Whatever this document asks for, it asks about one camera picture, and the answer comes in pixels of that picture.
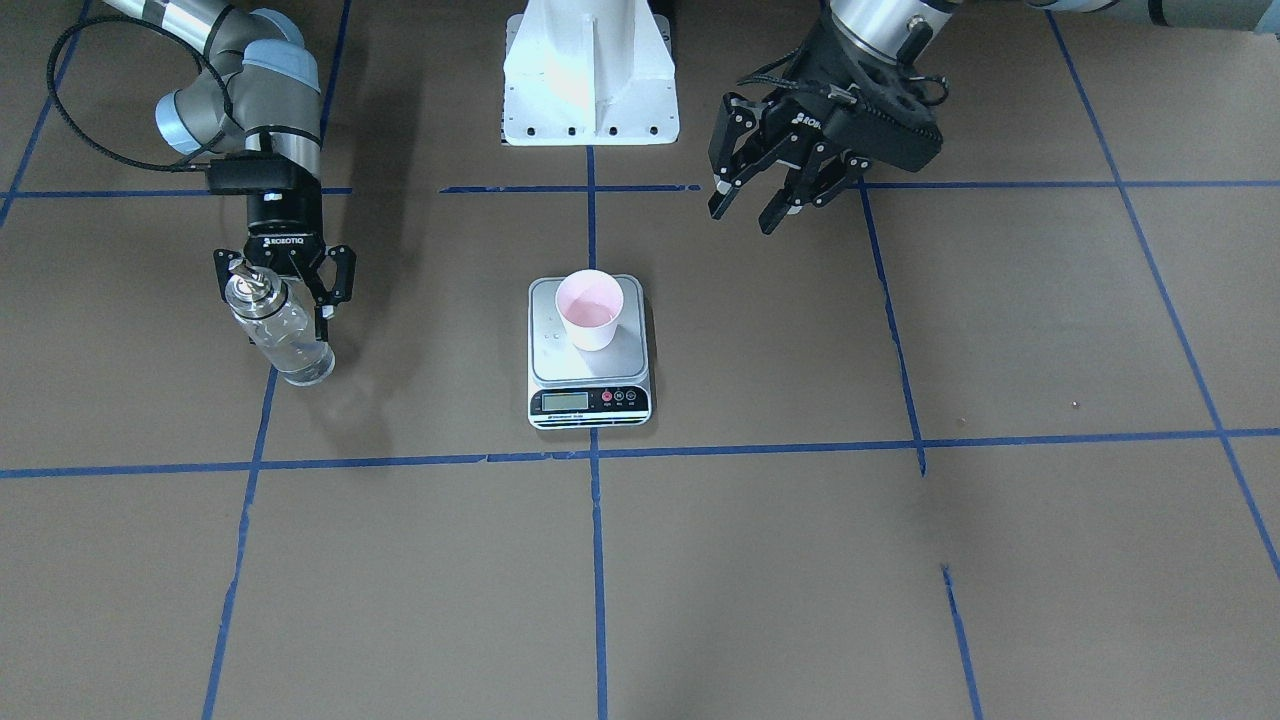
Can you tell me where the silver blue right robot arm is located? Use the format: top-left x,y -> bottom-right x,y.
115,1 -> 355,340

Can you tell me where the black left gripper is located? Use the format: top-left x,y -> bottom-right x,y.
708,20 -> 945,234

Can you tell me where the silver digital kitchen scale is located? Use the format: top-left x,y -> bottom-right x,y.
527,274 -> 653,430

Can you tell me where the pink paper cup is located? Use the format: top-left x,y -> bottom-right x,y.
554,269 -> 625,352

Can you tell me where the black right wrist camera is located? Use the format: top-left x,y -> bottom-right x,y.
206,150 -> 305,195

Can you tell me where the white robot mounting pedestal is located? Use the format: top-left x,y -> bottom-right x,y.
500,1 -> 681,147

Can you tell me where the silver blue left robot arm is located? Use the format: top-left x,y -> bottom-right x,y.
707,1 -> 1018,234

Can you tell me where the black camera cable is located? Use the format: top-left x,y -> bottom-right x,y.
46,14 -> 261,176
739,50 -> 948,109

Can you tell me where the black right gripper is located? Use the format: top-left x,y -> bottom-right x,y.
214,188 -> 357,342

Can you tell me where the clear glass sauce bottle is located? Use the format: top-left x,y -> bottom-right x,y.
224,258 -> 337,387

